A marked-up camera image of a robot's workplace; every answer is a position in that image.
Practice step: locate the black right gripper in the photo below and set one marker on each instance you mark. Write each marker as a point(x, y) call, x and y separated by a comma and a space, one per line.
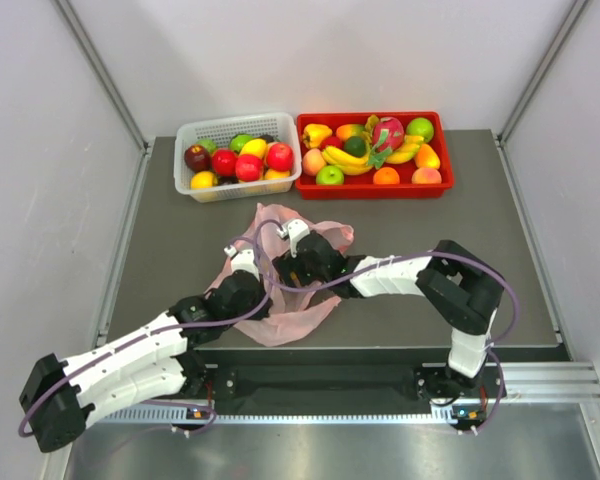
point(287, 265)

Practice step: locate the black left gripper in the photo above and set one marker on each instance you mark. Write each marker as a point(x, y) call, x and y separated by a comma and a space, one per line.
point(263, 313)

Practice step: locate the pink plastic bag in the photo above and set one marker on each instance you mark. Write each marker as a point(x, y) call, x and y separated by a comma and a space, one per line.
point(293, 316)

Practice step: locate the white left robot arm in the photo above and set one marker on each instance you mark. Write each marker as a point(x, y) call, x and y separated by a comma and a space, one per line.
point(62, 398)

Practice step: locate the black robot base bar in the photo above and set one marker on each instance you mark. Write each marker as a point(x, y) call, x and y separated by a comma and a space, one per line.
point(352, 391)

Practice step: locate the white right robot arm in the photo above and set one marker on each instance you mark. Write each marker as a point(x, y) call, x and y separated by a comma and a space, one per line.
point(465, 296)

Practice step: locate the orange fruit in tray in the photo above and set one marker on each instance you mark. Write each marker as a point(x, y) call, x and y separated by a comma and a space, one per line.
point(386, 176)

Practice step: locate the pink dragon fruit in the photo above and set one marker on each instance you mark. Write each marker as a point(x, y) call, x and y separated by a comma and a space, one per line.
point(383, 136)

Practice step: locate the red plastic tray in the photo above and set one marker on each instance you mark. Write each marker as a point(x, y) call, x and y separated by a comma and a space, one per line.
point(362, 186)

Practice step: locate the green apple in tray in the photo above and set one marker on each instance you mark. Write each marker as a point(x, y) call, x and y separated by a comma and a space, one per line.
point(330, 175)

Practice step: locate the yellow lemon front right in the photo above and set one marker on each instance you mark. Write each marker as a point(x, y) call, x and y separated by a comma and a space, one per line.
point(272, 174)

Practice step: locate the peach left in tray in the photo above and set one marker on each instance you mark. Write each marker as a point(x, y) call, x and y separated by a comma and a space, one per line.
point(313, 162)

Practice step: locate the peach in tray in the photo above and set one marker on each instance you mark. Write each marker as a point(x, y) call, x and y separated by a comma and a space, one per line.
point(313, 162)
point(426, 176)

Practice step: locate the yellow banana bunch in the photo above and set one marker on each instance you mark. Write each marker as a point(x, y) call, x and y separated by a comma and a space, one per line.
point(357, 165)

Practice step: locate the red apple right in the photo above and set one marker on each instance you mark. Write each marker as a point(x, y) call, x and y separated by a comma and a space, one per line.
point(279, 157)

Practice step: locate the red apple front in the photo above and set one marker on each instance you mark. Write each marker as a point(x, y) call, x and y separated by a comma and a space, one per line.
point(249, 168)

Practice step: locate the yellow lemon front left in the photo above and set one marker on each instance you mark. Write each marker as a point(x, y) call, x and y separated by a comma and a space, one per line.
point(203, 180)

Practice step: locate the red strawberry in tray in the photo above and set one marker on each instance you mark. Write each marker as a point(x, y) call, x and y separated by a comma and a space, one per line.
point(333, 141)

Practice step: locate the dark green lime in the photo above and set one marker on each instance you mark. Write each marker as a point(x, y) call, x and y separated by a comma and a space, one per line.
point(355, 146)

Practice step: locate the yellow bell pepper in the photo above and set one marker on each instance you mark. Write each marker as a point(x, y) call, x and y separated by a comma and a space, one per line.
point(313, 135)

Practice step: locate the yellow lemon in basket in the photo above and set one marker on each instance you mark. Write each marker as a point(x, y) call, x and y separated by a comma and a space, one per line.
point(256, 147)

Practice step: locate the yellow orange mango back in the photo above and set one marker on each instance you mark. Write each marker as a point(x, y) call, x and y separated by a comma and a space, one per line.
point(346, 131)

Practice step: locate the red apple left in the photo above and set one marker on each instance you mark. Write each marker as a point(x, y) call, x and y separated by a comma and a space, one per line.
point(223, 162)

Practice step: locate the peach right in tray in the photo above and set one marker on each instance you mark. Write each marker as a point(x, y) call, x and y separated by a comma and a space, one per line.
point(426, 176)

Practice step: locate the green apple in basket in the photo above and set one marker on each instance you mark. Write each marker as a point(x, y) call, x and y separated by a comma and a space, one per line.
point(238, 141)

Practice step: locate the dark red apple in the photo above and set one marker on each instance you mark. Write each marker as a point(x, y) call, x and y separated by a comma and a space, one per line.
point(197, 158)

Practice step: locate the orange yellow mango right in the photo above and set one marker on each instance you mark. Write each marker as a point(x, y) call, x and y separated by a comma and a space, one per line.
point(426, 157)

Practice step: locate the large green apple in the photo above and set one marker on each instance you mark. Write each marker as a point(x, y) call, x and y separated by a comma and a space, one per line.
point(422, 127)

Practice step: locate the white perforated plastic basket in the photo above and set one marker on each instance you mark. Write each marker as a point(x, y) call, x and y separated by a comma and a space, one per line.
point(278, 124)

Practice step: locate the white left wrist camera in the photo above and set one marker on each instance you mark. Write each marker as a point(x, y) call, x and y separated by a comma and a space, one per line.
point(242, 260)

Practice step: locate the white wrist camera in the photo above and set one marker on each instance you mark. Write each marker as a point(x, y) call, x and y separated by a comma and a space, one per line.
point(293, 231)
point(242, 260)

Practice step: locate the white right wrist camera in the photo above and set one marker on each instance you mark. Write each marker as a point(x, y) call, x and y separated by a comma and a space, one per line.
point(293, 231)

